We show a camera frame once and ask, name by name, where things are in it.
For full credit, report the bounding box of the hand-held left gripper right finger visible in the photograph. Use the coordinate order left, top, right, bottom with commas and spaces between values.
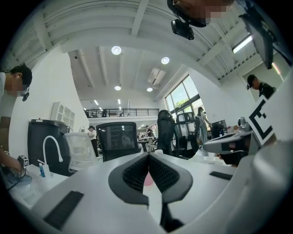
148, 152, 193, 206

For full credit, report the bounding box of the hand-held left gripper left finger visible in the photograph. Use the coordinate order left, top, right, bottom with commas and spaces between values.
108, 152, 150, 206

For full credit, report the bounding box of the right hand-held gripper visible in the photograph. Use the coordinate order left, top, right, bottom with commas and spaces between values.
203, 68, 293, 221

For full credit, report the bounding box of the blue liquid dispenser bottle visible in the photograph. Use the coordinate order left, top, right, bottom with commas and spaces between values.
37, 159, 52, 179

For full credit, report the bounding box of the black box monitor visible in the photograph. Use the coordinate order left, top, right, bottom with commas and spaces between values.
211, 119, 228, 138

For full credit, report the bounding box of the pink round object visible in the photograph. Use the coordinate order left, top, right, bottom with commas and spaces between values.
143, 171, 155, 187

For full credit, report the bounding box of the black office chair with headrest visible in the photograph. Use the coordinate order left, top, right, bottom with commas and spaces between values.
173, 112, 201, 160

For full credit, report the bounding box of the black mesh office chair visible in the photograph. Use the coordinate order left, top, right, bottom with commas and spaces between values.
95, 122, 140, 162

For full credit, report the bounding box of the white mesh office chair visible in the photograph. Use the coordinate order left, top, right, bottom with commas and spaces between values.
63, 132, 98, 173

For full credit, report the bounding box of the black high-back gaming chair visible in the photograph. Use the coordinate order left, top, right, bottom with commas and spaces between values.
157, 109, 176, 156

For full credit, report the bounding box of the large window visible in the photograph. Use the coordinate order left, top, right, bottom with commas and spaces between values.
164, 74, 203, 119

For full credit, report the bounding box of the black mezzanine railing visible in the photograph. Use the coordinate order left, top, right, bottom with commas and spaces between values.
84, 108, 160, 118

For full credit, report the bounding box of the white curved faucet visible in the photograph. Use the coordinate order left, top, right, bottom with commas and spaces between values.
43, 135, 64, 165

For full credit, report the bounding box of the ceiling air conditioner unit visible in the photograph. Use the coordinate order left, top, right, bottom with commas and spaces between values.
147, 67, 166, 85

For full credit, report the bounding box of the black cabinet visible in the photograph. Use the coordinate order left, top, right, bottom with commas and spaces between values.
27, 119, 72, 177

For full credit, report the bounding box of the grey-blue round basin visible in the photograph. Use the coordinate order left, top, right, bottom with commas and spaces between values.
5, 173, 33, 191

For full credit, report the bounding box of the long ceiling strip light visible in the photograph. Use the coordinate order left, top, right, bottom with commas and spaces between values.
232, 35, 254, 54

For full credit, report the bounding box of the brown cabinet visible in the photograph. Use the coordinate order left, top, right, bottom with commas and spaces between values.
0, 116, 11, 150

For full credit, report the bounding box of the person's head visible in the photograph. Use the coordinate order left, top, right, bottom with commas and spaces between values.
166, 0, 234, 28

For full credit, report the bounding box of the grey desktop camera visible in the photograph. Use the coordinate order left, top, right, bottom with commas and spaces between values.
237, 117, 250, 133

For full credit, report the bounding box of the white wall shelf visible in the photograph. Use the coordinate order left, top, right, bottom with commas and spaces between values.
50, 101, 76, 127

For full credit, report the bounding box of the black head-worn camera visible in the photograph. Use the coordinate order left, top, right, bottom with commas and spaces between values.
171, 19, 195, 41

